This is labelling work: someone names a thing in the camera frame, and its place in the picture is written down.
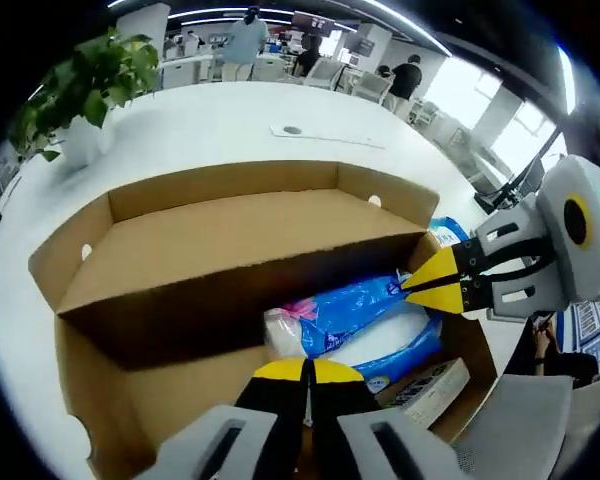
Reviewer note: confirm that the blue soft tissue pack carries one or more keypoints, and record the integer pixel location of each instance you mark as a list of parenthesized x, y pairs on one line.
[(355, 310)]

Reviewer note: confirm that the white square pillar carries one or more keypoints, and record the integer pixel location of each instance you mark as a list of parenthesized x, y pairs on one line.
[(145, 25)]

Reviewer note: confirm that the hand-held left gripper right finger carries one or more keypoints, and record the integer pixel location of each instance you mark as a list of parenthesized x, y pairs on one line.
[(345, 405)]

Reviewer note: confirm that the brown cardboard shoe box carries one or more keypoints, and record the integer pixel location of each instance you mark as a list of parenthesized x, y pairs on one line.
[(205, 240)]

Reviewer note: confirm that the white plant pot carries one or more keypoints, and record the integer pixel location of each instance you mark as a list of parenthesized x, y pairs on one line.
[(82, 142)]

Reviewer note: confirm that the blue white poster board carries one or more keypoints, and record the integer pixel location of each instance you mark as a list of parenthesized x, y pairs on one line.
[(595, 325)]

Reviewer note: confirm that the grey mesh office chair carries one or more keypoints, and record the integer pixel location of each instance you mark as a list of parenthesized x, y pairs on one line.
[(520, 420)]

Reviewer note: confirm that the green leafy plant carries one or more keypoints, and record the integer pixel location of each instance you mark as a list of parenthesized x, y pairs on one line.
[(100, 75)]

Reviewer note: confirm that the small white carton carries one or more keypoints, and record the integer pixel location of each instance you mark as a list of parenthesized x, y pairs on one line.
[(430, 390)]

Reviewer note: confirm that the white office chair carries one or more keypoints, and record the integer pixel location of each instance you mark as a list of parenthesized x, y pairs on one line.
[(325, 72), (372, 85)]

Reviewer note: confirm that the dark red wall screen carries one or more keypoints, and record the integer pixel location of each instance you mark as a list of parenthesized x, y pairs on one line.
[(312, 21)]

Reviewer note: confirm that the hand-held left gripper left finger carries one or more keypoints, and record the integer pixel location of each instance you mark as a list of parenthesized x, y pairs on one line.
[(275, 400)]

